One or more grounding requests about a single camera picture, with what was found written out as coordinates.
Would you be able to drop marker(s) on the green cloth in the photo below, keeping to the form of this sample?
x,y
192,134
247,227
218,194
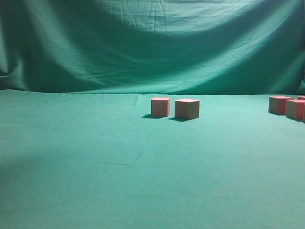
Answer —
x,y
79,148

